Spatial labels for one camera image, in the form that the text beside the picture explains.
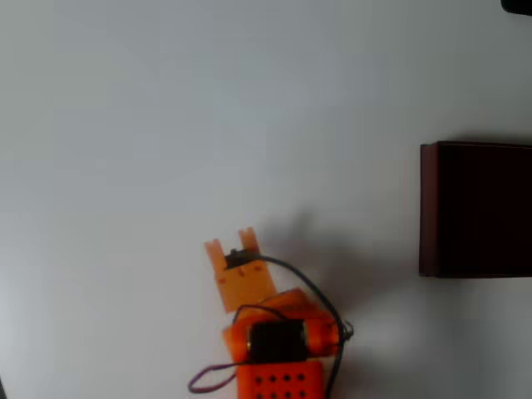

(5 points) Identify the dark red box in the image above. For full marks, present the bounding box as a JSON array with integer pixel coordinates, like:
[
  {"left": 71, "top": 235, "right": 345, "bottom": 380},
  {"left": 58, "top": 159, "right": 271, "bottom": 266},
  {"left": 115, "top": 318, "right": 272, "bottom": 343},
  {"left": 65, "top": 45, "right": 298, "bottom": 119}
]
[{"left": 418, "top": 140, "right": 532, "bottom": 279}]

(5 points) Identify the black object at table edge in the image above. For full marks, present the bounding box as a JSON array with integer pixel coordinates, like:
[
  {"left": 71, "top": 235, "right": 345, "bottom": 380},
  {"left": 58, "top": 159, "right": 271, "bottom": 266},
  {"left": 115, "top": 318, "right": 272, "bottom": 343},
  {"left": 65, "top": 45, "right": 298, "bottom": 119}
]
[{"left": 500, "top": 0, "right": 532, "bottom": 17}]

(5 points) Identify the purple cable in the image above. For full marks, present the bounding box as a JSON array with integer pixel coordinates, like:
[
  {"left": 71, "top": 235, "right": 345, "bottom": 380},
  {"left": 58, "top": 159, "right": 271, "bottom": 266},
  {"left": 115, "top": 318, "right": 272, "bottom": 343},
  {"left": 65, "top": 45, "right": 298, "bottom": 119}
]
[{"left": 187, "top": 362, "right": 239, "bottom": 395}]

